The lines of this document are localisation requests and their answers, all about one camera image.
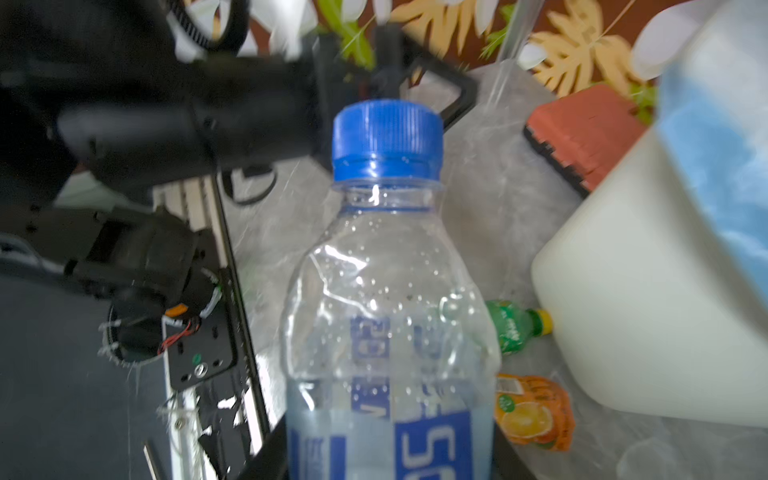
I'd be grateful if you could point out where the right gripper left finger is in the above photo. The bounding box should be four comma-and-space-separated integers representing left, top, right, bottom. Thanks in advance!
239, 416, 288, 480

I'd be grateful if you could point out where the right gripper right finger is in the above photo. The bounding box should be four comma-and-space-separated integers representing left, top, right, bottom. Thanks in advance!
491, 425, 536, 480

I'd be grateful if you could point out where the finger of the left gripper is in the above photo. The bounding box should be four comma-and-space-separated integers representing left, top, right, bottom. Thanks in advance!
395, 35, 479, 129

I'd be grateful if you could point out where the orange label juice bottle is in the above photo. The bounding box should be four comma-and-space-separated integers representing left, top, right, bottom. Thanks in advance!
494, 374, 575, 452

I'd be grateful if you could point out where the small green soda bottle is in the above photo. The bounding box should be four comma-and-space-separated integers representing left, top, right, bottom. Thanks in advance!
485, 300, 553, 356

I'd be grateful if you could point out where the blue label water bottle front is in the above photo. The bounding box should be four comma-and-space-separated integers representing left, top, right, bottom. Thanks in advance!
281, 100, 501, 479

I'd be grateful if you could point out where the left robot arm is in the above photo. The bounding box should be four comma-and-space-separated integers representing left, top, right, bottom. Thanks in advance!
1, 1, 478, 205

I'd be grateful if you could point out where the white plastic trash bin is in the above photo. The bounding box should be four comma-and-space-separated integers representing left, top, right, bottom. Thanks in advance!
531, 130, 767, 427

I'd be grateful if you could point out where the red plastic tool case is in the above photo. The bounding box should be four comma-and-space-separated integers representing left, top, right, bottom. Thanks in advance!
523, 84, 647, 198

